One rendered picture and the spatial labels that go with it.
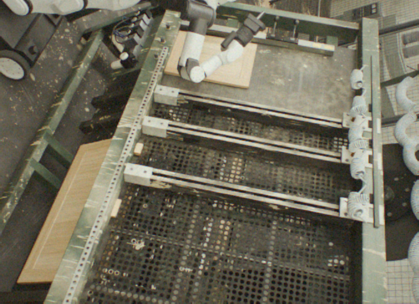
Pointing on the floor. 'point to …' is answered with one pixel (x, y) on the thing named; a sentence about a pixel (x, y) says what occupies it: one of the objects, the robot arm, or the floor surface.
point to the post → (80, 14)
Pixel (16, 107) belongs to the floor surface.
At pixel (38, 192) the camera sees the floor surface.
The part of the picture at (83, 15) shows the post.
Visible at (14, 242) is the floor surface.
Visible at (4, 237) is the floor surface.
